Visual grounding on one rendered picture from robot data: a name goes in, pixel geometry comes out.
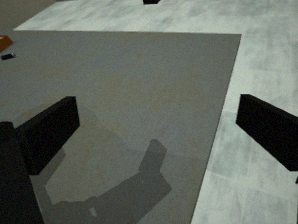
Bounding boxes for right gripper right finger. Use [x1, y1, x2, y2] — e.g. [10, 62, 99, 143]
[236, 94, 298, 172]

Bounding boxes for orange bin rack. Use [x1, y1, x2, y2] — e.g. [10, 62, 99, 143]
[0, 36, 13, 53]

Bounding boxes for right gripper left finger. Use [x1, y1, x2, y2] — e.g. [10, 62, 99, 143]
[0, 96, 80, 224]

